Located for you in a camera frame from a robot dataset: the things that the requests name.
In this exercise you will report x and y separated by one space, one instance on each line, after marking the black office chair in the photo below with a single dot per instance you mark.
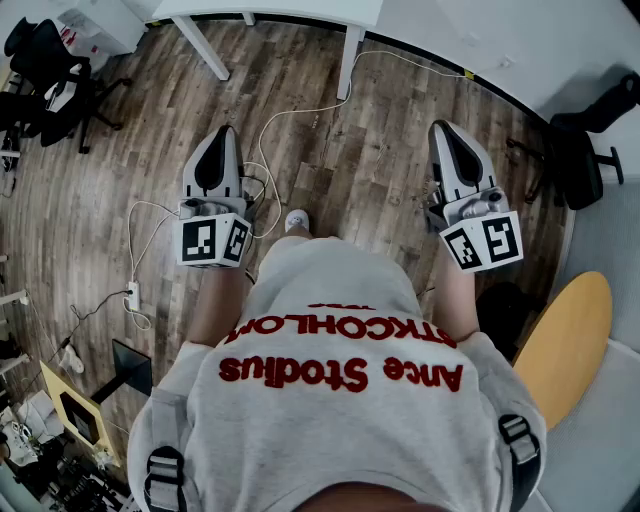
575 170
45 55

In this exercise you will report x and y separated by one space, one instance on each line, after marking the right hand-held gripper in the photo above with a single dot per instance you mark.
487 242

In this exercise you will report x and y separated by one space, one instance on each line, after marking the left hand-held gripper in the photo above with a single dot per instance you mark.
215 240

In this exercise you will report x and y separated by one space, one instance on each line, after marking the black monitor stand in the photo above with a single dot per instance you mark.
131 362

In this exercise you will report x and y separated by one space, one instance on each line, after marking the white shoe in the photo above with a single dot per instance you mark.
297 220

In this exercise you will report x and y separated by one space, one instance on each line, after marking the white cabinet with red labels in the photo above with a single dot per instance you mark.
107 27

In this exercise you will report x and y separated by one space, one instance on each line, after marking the white metal rack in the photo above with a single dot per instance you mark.
12 300

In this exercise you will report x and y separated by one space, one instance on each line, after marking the black bag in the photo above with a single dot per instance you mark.
505 315

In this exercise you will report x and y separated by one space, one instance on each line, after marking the yellow wooden desk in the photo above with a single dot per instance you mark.
55 395

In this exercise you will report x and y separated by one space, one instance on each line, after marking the person's right forearm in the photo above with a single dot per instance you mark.
452 300

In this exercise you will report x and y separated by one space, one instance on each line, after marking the grey shirt with red letters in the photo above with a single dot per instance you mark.
330 425

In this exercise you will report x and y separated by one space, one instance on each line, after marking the light grey sofa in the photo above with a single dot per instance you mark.
605 230

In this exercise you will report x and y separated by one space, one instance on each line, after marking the pile of cluttered equipment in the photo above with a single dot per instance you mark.
55 475

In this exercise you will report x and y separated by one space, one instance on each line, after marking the person's left forearm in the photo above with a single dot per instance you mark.
215 305

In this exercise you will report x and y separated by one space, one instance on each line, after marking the white table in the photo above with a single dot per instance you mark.
280 10

